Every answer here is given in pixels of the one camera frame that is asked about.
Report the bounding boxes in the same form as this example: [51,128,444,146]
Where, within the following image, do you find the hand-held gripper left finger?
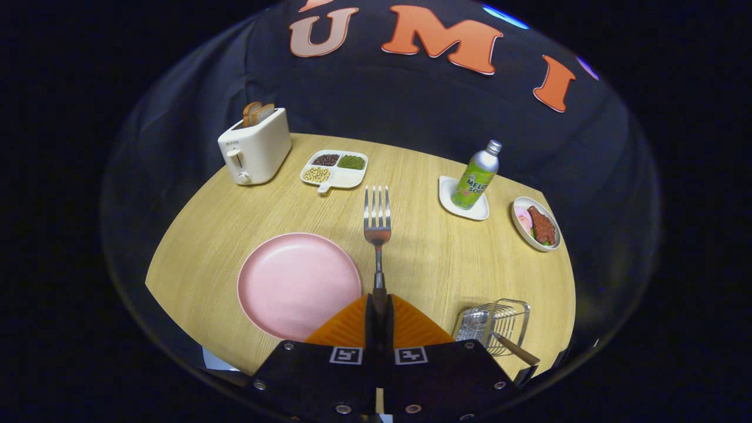
[247,294,380,421]

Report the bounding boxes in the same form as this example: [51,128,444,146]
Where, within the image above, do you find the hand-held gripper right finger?
[385,294,518,421]

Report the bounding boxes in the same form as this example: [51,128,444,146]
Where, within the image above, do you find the metal fork with wooden handle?
[363,186,392,321]

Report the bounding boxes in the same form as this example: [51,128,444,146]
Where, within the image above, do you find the metal spoon with wooden handle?
[462,308,541,367]

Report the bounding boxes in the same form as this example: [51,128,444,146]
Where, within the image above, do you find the pink round plate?
[237,233,363,342]

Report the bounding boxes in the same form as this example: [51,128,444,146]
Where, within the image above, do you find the white square coaster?
[438,175,491,221]

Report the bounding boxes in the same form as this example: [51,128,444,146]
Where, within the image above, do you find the white divided dish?
[300,149,369,194]

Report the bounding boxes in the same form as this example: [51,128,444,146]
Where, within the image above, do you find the green label metal bottle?
[451,139,503,210]

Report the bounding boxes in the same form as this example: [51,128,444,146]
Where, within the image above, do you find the red-brown meat piece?
[527,205,557,246]

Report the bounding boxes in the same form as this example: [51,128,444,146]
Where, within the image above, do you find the white oval food plate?
[511,196,562,253]

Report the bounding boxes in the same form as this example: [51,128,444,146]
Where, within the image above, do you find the cream white toaster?
[217,108,293,186]

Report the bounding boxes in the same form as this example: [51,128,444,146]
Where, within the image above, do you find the metal wire cutlery rack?
[452,298,531,357]

